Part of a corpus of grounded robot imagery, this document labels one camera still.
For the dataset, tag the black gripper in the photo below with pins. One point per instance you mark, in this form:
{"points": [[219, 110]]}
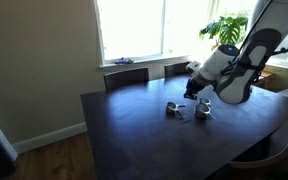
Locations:
{"points": [[192, 89]]}

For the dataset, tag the near curved wooden chair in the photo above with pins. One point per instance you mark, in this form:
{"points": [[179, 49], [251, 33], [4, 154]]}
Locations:
{"points": [[277, 153]]}

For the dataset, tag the blue object on windowsill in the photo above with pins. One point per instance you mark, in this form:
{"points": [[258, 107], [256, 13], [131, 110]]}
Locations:
{"points": [[124, 61]]}

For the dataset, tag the dark wooden chair left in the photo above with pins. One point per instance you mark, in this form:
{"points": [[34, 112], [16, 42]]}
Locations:
{"points": [[119, 79]]}

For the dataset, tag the large silver measuring cup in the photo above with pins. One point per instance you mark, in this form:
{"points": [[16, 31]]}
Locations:
{"points": [[203, 112]]}

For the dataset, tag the white window frame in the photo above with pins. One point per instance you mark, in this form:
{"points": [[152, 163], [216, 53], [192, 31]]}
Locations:
{"points": [[153, 30]]}

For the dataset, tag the dark wooden chair right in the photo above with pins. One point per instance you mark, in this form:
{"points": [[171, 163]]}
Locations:
{"points": [[171, 70]]}

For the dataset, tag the green potted plant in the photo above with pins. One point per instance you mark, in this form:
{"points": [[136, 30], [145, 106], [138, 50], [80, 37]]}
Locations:
{"points": [[225, 30]]}

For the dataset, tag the medium silver measuring cup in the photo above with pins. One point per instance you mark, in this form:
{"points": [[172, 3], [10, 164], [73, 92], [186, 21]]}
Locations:
{"points": [[172, 107]]}

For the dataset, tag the wooden side bench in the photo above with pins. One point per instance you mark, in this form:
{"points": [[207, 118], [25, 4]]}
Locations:
{"points": [[264, 79]]}

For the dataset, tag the dark wooden dining table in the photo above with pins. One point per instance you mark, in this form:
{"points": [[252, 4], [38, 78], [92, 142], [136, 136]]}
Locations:
{"points": [[134, 138]]}

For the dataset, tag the dark wooden chair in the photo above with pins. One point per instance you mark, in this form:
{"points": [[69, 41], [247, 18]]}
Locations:
{"points": [[119, 79], [171, 70]]}

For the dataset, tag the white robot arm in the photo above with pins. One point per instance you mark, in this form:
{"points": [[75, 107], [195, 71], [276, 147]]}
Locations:
{"points": [[231, 70]]}

